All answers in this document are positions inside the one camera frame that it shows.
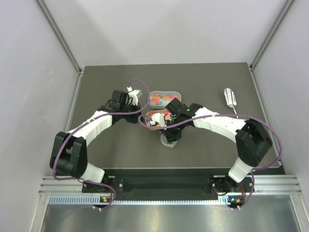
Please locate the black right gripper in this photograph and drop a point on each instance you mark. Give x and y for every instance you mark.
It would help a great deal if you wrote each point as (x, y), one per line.
(170, 136)

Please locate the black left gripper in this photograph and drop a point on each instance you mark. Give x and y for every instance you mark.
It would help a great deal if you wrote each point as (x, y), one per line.
(133, 114)

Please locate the white round jar lid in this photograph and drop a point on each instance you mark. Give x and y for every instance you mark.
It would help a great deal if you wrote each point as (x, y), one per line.
(165, 142)

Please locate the pink oval candy box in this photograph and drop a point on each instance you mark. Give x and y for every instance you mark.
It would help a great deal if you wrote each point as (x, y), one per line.
(147, 119)

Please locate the clear round glass jar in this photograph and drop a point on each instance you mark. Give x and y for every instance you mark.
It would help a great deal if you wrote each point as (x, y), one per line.
(169, 146)

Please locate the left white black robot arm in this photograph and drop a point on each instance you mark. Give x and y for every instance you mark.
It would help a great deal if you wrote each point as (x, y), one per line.
(69, 155)

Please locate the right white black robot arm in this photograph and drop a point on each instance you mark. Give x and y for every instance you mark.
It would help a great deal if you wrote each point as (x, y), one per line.
(250, 136)

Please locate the clear oval gummy box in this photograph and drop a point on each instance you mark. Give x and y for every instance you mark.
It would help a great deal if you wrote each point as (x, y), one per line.
(160, 99)

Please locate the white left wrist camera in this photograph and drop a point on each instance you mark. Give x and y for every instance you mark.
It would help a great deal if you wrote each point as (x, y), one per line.
(133, 96)

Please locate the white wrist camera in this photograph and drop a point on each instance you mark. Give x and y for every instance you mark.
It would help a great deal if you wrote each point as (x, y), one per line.
(133, 96)
(157, 120)

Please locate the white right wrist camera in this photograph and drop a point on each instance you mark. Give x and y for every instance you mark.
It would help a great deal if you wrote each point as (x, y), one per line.
(157, 120)

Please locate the left aluminium corner post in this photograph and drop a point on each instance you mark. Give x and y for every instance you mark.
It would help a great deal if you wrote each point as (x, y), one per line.
(56, 31)

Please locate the aluminium corner post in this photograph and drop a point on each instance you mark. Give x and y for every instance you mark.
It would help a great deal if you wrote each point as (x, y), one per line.
(271, 34)
(56, 31)

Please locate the right aluminium corner post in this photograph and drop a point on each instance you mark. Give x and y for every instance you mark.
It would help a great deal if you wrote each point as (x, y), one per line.
(271, 34)

